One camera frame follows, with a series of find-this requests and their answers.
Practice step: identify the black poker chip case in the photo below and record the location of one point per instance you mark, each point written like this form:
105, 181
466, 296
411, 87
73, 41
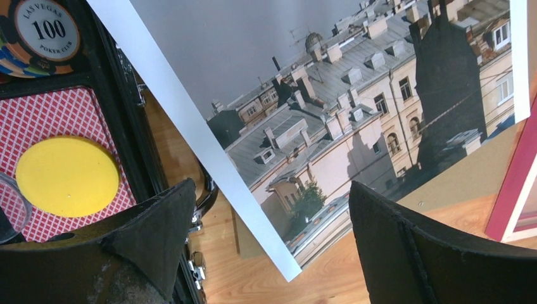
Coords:
114, 81

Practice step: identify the brown cardboard backing board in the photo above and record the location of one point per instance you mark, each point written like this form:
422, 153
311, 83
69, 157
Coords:
478, 171

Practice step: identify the Las Vegas poker chip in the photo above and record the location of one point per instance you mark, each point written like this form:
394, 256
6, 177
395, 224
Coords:
39, 39

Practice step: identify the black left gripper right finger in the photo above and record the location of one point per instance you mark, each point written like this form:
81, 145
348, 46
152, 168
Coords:
407, 257

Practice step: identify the city buildings photo print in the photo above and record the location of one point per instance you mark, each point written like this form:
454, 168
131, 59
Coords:
406, 91

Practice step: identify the red playing card deck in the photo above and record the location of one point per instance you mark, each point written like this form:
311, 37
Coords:
30, 119

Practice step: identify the yellow round chip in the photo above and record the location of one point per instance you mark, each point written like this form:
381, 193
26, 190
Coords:
68, 176

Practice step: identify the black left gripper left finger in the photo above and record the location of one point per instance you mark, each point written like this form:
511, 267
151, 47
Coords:
130, 257

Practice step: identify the wooden picture frame pink inlay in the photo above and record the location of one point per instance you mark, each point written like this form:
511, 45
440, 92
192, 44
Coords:
513, 216

